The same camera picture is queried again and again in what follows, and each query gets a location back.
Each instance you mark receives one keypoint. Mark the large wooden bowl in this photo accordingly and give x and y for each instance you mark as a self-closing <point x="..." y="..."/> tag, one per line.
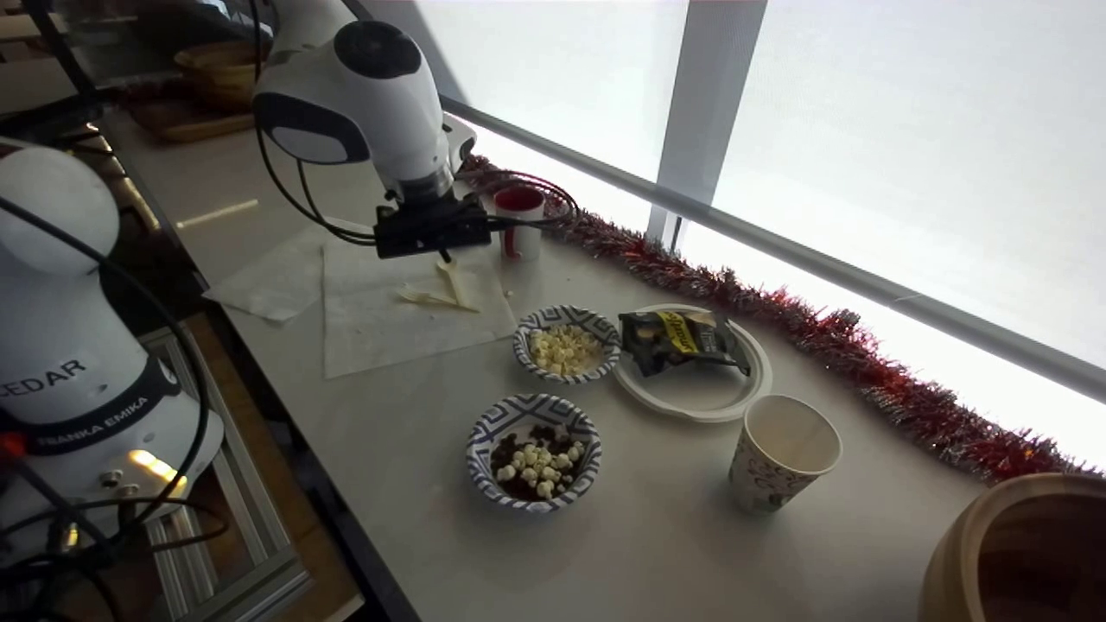
<point x="1014" y="554"/>

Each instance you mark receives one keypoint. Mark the cream plastic fork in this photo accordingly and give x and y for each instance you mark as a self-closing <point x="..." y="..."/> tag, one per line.
<point x="421" y="300"/>

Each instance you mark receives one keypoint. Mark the patterned paper cup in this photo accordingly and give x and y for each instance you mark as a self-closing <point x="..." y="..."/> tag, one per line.
<point x="764" y="471"/>

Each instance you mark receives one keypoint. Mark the red silver tinsel garland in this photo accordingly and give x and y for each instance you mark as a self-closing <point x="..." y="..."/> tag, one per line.
<point x="900" y="393"/>

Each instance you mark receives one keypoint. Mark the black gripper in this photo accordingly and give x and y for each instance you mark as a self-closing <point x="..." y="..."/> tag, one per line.
<point x="434" y="227"/>

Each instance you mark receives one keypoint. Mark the brown woven basket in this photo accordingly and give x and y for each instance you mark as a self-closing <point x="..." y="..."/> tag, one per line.
<point x="220" y="71"/>

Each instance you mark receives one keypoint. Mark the blue patterned bowl popcorn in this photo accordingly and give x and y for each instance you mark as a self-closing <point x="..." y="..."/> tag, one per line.
<point x="565" y="351"/>

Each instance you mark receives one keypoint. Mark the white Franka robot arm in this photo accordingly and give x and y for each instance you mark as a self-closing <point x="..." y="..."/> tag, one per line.
<point x="366" y="105"/>

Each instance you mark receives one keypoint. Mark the grey window frame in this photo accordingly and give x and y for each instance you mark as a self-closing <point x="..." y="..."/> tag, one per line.
<point x="710" y="116"/>

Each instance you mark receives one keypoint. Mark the white round plate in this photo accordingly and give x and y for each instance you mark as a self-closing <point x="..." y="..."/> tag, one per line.
<point x="691" y="399"/>

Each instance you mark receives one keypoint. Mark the wooden board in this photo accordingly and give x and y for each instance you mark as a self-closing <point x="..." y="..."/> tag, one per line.
<point x="184" y="123"/>

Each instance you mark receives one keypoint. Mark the black yellow snack bag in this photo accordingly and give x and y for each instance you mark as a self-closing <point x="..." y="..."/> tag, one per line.
<point x="676" y="339"/>

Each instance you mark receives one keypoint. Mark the blue patterned bowl dark cereal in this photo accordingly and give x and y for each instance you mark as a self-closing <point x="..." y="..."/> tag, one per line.
<point x="505" y="487"/>

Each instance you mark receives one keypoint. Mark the cream plastic spoon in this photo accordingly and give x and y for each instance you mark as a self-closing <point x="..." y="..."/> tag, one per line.
<point x="456" y="289"/>

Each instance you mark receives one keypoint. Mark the grey metal rack frame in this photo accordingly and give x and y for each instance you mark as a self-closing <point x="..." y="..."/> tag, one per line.
<point x="245" y="520"/>

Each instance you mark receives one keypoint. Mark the white mug red inside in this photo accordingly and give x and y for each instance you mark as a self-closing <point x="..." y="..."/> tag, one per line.
<point x="520" y="227"/>

